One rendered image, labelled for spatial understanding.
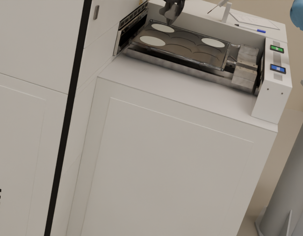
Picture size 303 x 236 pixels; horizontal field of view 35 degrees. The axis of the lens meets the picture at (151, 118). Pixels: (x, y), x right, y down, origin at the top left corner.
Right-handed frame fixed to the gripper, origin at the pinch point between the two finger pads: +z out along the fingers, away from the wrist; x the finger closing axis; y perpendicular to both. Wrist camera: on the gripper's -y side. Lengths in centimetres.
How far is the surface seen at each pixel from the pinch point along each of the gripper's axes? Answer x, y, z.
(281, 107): 53, -11, 9
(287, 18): -94, -190, 25
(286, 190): 36, -64, 67
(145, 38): -2.6, 8.0, 7.6
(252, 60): 14.8, -35.1, 9.6
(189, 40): -0.7, -12.6, 7.7
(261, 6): -106, -171, 21
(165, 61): 6.9, 3.6, 13.2
